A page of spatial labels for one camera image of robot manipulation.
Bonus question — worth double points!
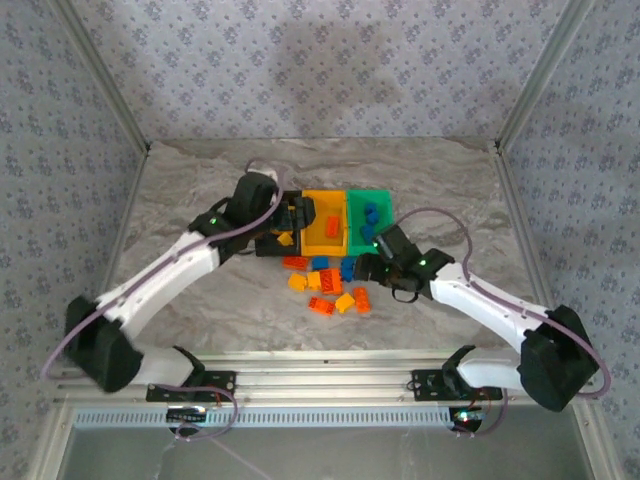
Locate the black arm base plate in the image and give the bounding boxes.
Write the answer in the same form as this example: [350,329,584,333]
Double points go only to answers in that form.
[410,368,503,401]
[146,369,237,404]

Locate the small circuit board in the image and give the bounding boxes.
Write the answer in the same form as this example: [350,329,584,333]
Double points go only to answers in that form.
[166,406,210,422]
[449,405,485,432]

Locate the aluminium frame post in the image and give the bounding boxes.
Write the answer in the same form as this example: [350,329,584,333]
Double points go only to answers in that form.
[492,0,599,151]
[49,0,153,151]

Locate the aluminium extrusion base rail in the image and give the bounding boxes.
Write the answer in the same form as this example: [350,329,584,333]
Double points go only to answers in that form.
[52,347,596,407]

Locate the aluminium table side rail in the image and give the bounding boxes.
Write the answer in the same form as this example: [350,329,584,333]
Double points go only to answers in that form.
[47,141,153,381]
[492,139,556,326]

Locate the green plastic bin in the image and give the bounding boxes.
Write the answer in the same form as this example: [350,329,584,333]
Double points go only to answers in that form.
[345,188,396,255]

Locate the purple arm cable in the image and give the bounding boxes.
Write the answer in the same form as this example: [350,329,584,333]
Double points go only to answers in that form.
[42,157,289,384]
[394,206,612,401]

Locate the grey slotted cable duct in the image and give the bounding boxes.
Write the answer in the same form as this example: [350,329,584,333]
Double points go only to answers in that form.
[74,407,504,430]

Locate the grey metal panel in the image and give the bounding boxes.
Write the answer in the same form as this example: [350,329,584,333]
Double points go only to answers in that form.
[62,424,601,480]

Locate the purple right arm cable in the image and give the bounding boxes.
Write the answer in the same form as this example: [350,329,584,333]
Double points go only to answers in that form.
[394,206,612,401]

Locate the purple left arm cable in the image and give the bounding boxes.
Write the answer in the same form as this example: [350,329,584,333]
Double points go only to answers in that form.
[42,157,289,384]

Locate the yellow plastic bin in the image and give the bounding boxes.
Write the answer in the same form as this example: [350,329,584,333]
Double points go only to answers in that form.
[299,188,351,257]

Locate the aluminium frame leg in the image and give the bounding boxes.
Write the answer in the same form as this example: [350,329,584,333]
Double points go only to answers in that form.
[572,399,626,480]
[28,402,76,480]

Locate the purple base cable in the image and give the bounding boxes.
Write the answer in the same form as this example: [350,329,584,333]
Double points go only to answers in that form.
[149,382,274,480]
[452,387,510,440]

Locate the black plastic bin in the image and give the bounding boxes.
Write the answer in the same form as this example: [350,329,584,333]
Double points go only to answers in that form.
[254,189,305,258]

